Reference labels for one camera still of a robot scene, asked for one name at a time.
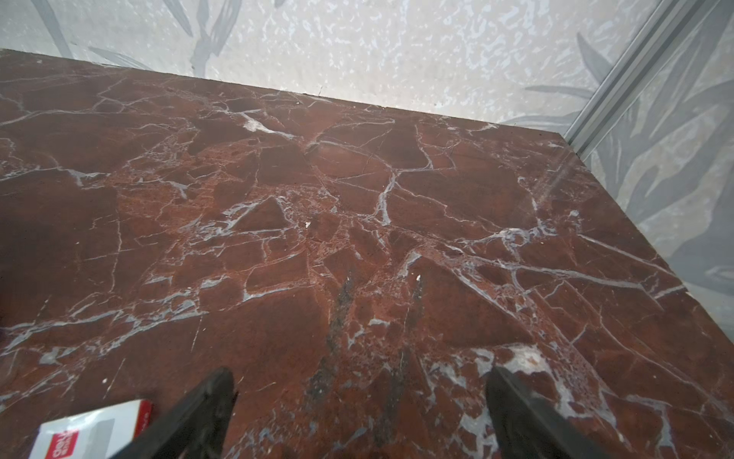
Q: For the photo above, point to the white red staple box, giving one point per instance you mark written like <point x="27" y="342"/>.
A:
<point x="99" y="433"/>

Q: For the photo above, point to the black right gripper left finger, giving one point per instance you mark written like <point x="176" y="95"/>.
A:
<point x="195" y="428"/>

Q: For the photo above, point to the aluminium frame post right rear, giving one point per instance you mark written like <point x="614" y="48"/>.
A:
<point x="650" y="50"/>

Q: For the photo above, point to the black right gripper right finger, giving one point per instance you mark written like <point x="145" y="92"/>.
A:
<point x="527" y="426"/>

